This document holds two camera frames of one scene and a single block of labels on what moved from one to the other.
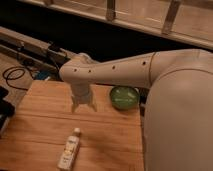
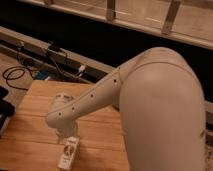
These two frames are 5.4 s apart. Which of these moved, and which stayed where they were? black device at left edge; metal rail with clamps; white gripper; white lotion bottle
Moved: white gripper
Stayed: black device at left edge; metal rail with clamps; white lotion bottle
